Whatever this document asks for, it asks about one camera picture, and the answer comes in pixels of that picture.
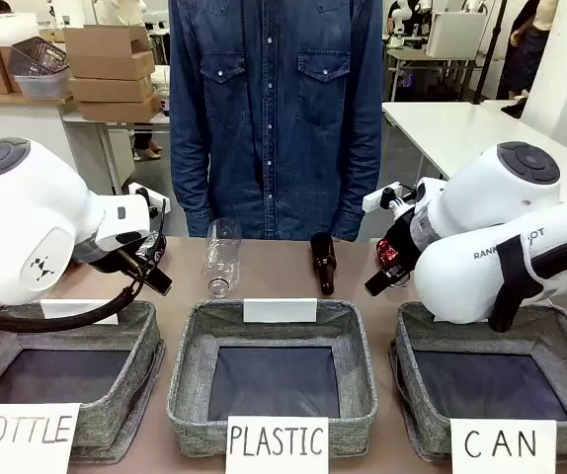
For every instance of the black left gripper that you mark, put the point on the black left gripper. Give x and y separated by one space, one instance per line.
120 257

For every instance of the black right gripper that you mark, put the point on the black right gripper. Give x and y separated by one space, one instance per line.
404 237

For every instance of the crushed red drink can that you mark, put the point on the crushed red drink can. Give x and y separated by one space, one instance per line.
387 252

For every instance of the clear plastic bottle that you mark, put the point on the clear plastic bottle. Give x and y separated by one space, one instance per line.
221 261

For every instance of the brown glass bottle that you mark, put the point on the brown glass bottle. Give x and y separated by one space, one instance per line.
324 266

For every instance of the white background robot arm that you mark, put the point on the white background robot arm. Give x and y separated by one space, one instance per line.
407 15

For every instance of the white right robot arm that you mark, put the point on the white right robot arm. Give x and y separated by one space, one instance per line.
461 276

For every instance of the person's right forearm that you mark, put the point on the person's right forearm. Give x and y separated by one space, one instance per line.
189 197

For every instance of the person's left forearm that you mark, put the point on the person's left forearm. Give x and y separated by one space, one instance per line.
357 197

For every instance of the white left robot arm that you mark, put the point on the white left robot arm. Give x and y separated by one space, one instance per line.
17 222

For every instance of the folded white CAN tent card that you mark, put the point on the folded white CAN tent card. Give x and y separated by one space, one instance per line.
436 319

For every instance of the grey fabric bottle basket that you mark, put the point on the grey fabric bottle basket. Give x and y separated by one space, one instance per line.
135 355

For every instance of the grey fabric can basket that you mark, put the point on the grey fabric can basket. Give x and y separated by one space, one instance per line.
407 365

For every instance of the grey fabric plastic basket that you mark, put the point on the grey fabric plastic basket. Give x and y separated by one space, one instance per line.
189 375

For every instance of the large white CAN label card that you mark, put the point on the large white CAN label card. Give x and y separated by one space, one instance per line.
503 449

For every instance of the black mesh basket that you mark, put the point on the black mesh basket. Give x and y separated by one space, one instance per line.
39 56

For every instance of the folded white BOTTLE tent card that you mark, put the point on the folded white BOTTLE tent card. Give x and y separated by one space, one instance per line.
76 311

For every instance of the folded white PLASTIC tent card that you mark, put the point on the folded white PLASTIC tent card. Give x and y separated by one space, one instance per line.
279 311

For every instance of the large white table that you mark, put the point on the large white table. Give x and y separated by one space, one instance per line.
461 131

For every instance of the closed cardboard box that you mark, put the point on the closed cardboard box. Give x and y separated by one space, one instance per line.
118 109
110 66
110 89

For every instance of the person in denim shirt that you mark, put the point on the person in denim shirt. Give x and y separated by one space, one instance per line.
273 123

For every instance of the large white PLASTIC label card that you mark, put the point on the large white PLASTIC label card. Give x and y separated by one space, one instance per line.
277 447

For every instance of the large white BOTTLE label card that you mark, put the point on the large white BOTTLE label card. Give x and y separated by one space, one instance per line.
22 439

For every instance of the background workbench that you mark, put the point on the background workbench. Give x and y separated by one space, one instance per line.
427 69

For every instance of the clear plastic tub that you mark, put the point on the clear plastic tub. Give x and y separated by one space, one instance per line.
44 85

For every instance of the wooden shelf board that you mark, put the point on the wooden shelf board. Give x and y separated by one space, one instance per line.
17 99

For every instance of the open cardboard box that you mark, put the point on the open cardboard box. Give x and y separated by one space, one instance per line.
105 39

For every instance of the black tripod pole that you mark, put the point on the black tripod pole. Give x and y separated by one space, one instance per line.
491 49

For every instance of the background person in dark skirt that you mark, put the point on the background person in dark skirt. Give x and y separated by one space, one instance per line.
528 49

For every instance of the white foam box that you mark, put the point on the white foam box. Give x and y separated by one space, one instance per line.
7 29

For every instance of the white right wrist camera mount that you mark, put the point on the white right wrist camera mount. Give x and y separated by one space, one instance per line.
377 199

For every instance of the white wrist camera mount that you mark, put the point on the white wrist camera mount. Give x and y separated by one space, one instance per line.
140 192
377 199

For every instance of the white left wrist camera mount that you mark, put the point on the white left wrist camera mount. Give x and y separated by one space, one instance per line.
140 192

